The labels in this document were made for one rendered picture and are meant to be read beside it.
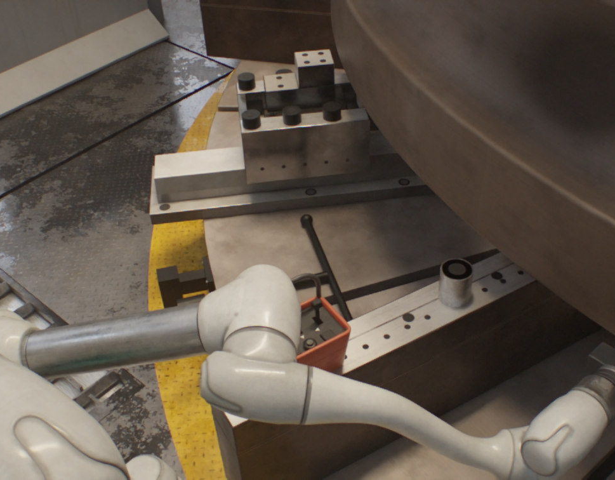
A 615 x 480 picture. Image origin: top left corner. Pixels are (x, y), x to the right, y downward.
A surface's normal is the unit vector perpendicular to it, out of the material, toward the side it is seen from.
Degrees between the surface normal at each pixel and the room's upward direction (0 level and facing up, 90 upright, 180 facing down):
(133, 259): 0
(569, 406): 11
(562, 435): 20
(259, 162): 90
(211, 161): 0
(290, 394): 45
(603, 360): 0
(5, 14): 90
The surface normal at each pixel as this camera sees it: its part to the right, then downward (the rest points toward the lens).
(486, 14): -0.91, 0.29
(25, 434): 0.17, -0.74
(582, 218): -0.80, 0.40
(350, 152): 0.14, 0.64
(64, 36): 0.76, 0.40
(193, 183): 0.12, 0.37
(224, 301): -0.38, -0.65
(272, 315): 0.32, -0.60
